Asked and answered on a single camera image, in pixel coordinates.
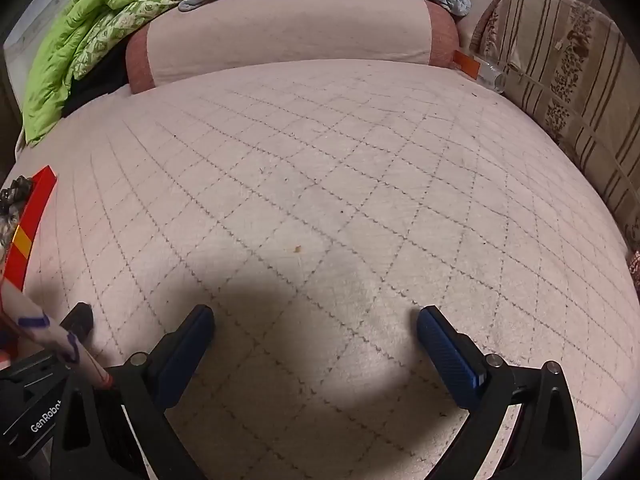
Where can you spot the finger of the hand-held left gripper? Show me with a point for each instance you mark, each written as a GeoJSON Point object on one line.
{"type": "Point", "coordinates": [79, 321]}

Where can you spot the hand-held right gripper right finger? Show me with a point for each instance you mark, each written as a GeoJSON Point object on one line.
{"type": "Point", "coordinates": [450, 355]}

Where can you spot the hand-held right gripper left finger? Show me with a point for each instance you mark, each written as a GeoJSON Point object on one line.
{"type": "Point", "coordinates": [187, 355]}

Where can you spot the red jewelry box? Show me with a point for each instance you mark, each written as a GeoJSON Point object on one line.
{"type": "Point", "coordinates": [35, 215]}

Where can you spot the pile of dark jewelry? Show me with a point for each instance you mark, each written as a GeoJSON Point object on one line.
{"type": "Point", "coordinates": [12, 200]}

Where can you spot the dark cloth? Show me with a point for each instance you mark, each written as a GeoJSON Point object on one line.
{"type": "Point", "coordinates": [100, 80]}

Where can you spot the lime green floral comforter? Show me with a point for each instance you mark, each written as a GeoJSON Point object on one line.
{"type": "Point", "coordinates": [75, 50]}

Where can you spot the clear bottle with orange label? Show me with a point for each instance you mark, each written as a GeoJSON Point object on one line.
{"type": "Point", "coordinates": [487, 74]}

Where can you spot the striped floral sofa cushion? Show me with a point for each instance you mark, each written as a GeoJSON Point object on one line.
{"type": "Point", "coordinates": [575, 70]}

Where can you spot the pink and white bolster pillow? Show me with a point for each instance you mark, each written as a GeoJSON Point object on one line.
{"type": "Point", "coordinates": [290, 30]}

